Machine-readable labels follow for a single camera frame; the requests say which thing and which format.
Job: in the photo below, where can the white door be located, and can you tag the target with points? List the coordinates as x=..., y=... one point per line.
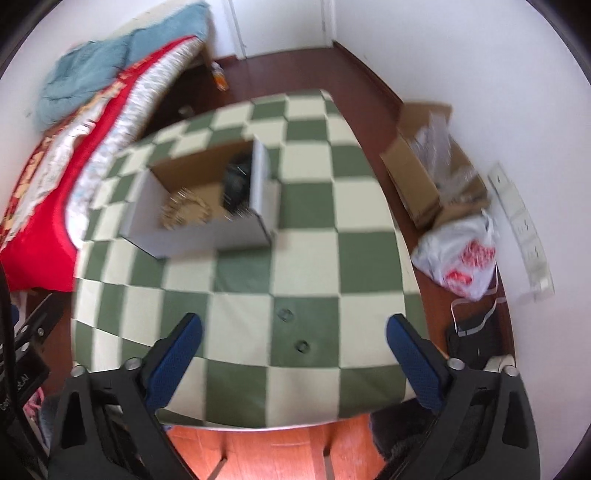
x=281, y=23

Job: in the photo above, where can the clear plastic wrap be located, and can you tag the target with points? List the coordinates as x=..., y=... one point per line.
x=438, y=152

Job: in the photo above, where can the blue quilt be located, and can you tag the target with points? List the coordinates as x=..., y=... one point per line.
x=83, y=74

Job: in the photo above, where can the white wall socket panel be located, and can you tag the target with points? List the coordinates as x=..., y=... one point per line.
x=526, y=230

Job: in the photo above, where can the white cardboard box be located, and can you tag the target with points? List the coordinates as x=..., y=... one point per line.
x=207, y=237

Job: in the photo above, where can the white plastic bag red print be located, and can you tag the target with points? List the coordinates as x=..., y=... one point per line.
x=455, y=249

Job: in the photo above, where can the person's right leg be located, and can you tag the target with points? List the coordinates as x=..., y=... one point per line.
x=401, y=434

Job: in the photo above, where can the black watch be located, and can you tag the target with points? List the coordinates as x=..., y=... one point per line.
x=238, y=184

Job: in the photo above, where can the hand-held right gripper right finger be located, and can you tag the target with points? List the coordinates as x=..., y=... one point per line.
x=415, y=364

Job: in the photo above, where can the bed with red blanket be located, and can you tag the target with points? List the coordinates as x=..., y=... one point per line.
x=41, y=230

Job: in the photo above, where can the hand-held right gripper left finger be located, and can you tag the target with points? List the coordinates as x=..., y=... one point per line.
x=178, y=360

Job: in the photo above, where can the brown cardboard box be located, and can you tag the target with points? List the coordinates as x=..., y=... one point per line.
x=411, y=180

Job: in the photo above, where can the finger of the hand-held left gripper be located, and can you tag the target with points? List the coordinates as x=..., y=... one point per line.
x=41, y=323

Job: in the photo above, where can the green checkered tablecloth table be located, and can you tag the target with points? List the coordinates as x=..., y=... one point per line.
x=314, y=258

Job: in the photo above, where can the plastic bottle orange liquid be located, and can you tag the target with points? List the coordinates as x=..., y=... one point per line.
x=220, y=77

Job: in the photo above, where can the black bag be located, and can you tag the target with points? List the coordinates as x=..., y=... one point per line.
x=475, y=339

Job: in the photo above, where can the pink slippers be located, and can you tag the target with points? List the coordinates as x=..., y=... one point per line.
x=34, y=410

